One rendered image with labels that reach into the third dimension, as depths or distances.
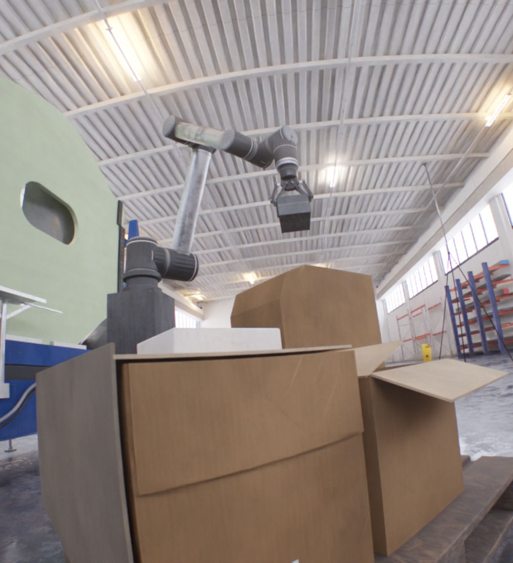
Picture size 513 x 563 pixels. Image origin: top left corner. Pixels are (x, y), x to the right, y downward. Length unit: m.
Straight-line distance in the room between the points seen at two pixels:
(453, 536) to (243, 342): 0.61
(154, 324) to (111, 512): 1.47
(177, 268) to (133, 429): 1.83
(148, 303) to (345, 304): 1.09
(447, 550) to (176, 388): 0.61
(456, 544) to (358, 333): 0.79
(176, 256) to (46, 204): 2.28
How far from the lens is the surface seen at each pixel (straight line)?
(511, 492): 1.22
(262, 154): 1.70
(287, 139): 1.62
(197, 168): 2.29
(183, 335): 0.68
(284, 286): 1.08
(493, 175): 14.84
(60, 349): 3.40
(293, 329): 1.06
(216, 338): 0.71
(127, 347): 1.93
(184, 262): 2.20
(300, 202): 1.39
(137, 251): 2.09
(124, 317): 1.96
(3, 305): 2.81
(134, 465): 0.42
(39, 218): 4.05
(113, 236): 4.86
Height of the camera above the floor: 0.54
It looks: 13 degrees up
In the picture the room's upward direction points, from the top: 6 degrees counter-clockwise
